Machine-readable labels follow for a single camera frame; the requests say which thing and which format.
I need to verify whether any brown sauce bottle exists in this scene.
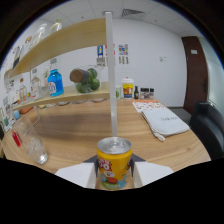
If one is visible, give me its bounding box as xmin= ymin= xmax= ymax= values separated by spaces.
xmin=133 ymin=85 xmax=140 ymax=100

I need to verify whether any brown door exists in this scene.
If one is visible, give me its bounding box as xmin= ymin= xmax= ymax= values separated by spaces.
xmin=181 ymin=35 xmax=209 ymax=116

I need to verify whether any black armchair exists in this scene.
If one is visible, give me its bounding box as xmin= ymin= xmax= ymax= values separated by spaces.
xmin=189 ymin=101 xmax=224 ymax=161

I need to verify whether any white folded cloth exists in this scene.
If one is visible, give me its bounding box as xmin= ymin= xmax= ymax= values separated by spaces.
xmin=141 ymin=107 xmax=191 ymax=142

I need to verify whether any blue liquid bottle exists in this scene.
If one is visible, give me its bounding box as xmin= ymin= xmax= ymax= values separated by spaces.
xmin=47 ymin=68 xmax=65 ymax=98

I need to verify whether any clear bottle green cap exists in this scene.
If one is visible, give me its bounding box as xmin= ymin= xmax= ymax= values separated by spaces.
xmin=49 ymin=18 xmax=63 ymax=34

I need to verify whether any yellow soda can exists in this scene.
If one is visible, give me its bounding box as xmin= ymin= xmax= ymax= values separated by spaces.
xmin=96 ymin=136 xmax=133 ymax=191

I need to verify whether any tall clear bottle cork lid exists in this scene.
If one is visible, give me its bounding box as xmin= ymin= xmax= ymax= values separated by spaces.
xmin=23 ymin=35 xmax=33 ymax=51

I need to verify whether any blue wall poster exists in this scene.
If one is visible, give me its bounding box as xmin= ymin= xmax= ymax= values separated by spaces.
xmin=96 ymin=45 xmax=105 ymax=67

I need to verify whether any black and yellow can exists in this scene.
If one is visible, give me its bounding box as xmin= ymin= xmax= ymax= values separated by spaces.
xmin=12 ymin=44 xmax=24 ymax=69

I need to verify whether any white-framed wooden two-tier shelf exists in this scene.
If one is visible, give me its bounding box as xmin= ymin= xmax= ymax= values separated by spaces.
xmin=3 ymin=10 xmax=119 ymax=138

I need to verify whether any small red liquid bottle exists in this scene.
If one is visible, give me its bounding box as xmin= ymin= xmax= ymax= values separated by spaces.
xmin=11 ymin=129 xmax=23 ymax=149

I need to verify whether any small clear bottle orange cap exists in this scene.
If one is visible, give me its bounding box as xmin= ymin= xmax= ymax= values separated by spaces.
xmin=18 ymin=78 xmax=28 ymax=103

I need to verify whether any multicolour wall poster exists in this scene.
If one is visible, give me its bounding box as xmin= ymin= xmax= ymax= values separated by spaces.
xmin=118 ymin=43 xmax=129 ymax=65

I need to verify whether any ceiling air vent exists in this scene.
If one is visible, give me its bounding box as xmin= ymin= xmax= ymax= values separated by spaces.
xmin=121 ymin=8 xmax=146 ymax=18

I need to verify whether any yellow cup with white lid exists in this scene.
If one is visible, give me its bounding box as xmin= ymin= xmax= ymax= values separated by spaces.
xmin=121 ymin=76 xmax=135 ymax=100

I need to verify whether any clear drinking glass with ice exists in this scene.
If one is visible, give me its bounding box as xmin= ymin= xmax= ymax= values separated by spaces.
xmin=12 ymin=114 xmax=49 ymax=165

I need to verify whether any orange printed menu paper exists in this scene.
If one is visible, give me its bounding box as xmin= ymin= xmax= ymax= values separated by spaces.
xmin=132 ymin=99 xmax=167 ymax=114

